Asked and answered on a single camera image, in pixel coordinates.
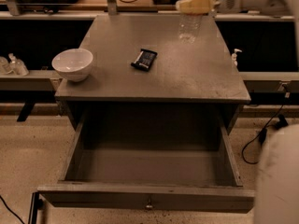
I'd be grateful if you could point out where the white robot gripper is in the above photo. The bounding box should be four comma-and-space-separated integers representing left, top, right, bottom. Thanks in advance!
176, 0, 246, 15

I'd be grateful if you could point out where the clear plastic water bottle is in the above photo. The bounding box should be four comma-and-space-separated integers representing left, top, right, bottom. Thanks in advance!
178, 12, 202, 43

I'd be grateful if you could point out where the white pump dispenser bottle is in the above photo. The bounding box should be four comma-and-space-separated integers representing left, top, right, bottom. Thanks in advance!
231, 49, 243, 67

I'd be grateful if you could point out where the open grey top drawer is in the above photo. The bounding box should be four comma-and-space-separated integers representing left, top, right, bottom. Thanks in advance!
38, 108, 254, 213

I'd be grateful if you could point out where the clear sanitizer bottle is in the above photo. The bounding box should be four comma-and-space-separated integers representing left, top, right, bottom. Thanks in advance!
8, 53, 29, 76

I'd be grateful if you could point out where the clear round bottle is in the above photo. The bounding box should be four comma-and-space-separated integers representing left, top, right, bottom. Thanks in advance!
0, 56, 12, 75

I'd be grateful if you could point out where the metal drawer knob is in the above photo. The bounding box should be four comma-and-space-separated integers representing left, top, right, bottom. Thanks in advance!
145, 197, 153, 210

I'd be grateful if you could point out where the black snack bar packet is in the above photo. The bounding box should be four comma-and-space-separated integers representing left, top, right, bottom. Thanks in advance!
131, 49, 158, 72

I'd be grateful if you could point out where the grey wooden cabinet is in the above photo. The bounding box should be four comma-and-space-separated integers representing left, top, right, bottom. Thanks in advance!
54, 14, 251, 134

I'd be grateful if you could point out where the white ceramic bowl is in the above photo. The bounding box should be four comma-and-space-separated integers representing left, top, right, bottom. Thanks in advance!
51, 49, 93, 82

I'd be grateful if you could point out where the black metal stand leg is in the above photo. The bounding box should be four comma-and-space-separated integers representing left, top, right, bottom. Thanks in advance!
27, 192, 43, 224

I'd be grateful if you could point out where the black floor cable left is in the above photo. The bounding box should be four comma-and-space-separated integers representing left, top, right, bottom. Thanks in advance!
0, 195, 25, 224

